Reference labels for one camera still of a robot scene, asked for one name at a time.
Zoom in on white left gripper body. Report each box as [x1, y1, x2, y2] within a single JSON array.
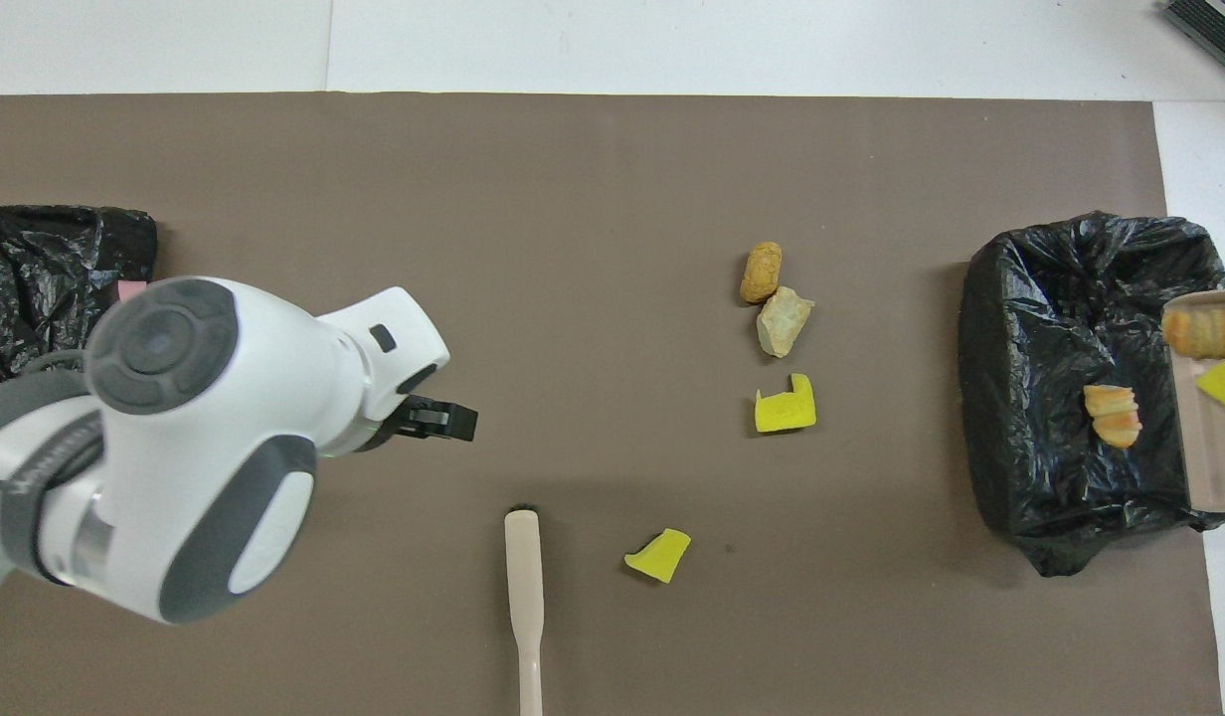
[[317, 286, 450, 453]]

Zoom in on beige brush black bristles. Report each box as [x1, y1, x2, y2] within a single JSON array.
[[504, 504, 545, 716]]

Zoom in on notched yellow sponge piece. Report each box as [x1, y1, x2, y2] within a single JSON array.
[[754, 373, 817, 435]]

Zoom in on brown bread roll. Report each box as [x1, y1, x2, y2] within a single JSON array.
[[739, 241, 784, 305]]

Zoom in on orange striped croissant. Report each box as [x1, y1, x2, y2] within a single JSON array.
[[1084, 384, 1143, 450]]

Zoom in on beige plastic dustpan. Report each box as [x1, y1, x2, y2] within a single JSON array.
[[1161, 287, 1225, 515]]

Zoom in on black trash bag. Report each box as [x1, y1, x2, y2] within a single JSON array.
[[959, 210, 1225, 578], [0, 205, 159, 391]]

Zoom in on brown paper table mat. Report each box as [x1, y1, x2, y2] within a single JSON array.
[[0, 92, 1225, 716]]

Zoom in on dark ribbed grille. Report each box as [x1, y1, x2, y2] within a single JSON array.
[[1157, 0, 1225, 83]]

